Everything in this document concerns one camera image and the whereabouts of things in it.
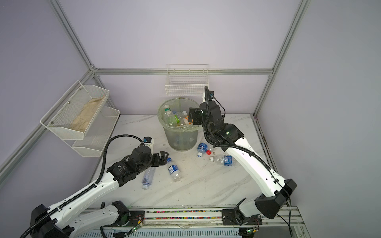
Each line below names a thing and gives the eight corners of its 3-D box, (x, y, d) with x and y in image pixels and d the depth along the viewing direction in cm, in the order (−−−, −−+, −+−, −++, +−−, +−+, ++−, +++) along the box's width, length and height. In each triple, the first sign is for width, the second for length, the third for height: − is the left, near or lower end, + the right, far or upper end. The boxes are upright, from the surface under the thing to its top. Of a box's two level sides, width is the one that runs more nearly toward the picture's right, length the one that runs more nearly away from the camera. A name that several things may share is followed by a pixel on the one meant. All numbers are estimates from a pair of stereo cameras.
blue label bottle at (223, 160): (208, 161, 95) (209, 157, 91) (210, 155, 99) (211, 150, 94) (233, 169, 92) (235, 164, 88) (234, 161, 96) (236, 157, 91)
